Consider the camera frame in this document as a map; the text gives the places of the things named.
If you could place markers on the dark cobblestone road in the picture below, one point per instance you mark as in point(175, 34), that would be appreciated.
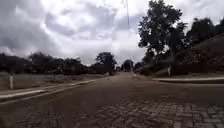
point(116, 96)

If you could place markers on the tall dark tree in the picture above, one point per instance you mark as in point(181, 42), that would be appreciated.
point(160, 30)

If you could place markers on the row of distant trees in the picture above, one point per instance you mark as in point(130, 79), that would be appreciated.
point(50, 65)

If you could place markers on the dry earth and grass bank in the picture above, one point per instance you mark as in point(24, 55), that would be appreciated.
point(40, 80)

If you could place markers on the pale concrete kerb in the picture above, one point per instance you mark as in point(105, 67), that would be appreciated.
point(23, 93)
point(190, 79)

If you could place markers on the earth slope with scrub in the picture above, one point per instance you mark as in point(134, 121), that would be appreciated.
point(203, 56)

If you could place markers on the trees on slope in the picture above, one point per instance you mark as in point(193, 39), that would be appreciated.
point(203, 30)

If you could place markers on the short pale post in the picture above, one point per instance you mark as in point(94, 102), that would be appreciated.
point(169, 70)
point(11, 82)

